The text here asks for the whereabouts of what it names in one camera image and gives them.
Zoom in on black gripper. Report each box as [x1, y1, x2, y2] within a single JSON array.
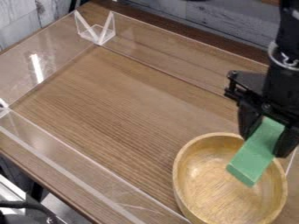
[[225, 63, 299, 158]]

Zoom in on green rectangular block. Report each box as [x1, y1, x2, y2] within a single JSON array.
[[227, 117, 286, 187]]

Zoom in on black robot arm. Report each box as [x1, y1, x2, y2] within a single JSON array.
[[225, 0, 299, 158]]

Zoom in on brown wooden bowl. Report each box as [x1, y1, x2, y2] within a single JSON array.
[[173, 132, 287, 224]]

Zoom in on clear acrylic enclosure wall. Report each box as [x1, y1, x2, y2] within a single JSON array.
[[0, 10, 267, 224]]

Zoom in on black cable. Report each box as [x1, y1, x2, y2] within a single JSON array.
[[0, 199, 61, 224]]

